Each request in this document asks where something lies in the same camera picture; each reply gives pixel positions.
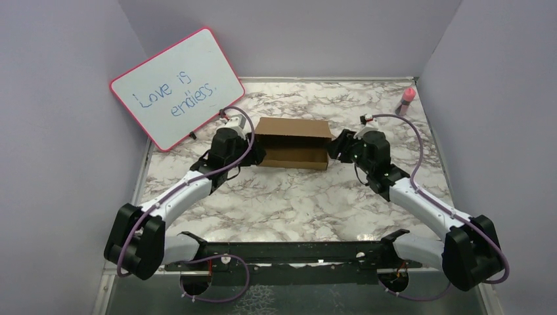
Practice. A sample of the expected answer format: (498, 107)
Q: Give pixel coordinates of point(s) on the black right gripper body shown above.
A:
(355, 154)

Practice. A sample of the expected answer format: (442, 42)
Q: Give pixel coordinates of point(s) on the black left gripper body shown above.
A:
(242, 147)

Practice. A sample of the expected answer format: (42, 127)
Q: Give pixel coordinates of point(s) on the brown cardboard box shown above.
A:
(294, 143)

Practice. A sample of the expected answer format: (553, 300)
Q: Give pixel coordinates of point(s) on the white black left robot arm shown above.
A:
(137, 241)

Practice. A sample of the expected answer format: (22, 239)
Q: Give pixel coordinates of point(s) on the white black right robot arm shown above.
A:
(468, 250)

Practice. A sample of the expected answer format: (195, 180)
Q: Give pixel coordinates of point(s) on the pink capped marker bottle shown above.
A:
(405, 102)

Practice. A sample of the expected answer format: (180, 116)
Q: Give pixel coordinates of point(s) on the pink framed whiteboard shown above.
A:
(182, 88)

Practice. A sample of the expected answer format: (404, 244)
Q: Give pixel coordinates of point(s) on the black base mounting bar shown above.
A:
(292, 263)

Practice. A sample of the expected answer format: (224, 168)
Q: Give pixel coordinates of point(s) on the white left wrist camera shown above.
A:
(236, 122)

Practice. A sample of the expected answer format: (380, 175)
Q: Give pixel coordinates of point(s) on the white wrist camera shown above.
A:
(236, 122)
(368, 124)

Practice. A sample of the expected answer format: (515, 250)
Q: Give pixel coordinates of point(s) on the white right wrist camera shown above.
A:
(368, 124)

